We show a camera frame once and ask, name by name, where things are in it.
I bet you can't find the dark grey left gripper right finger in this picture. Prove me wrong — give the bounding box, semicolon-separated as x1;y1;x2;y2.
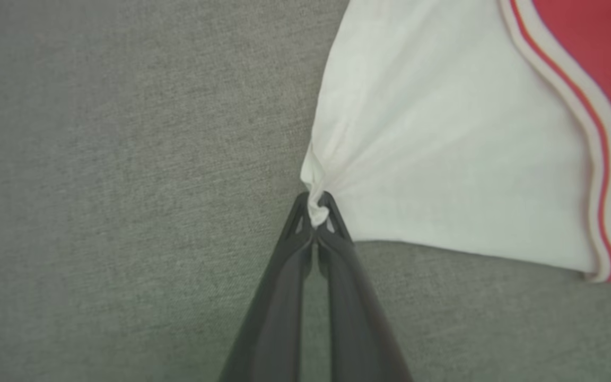
316;192;413;382

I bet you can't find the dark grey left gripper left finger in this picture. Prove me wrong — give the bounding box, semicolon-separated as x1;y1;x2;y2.
219;192;316;382

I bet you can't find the red white jersey shirt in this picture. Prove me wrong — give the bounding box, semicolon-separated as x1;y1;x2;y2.
300;0;611;285

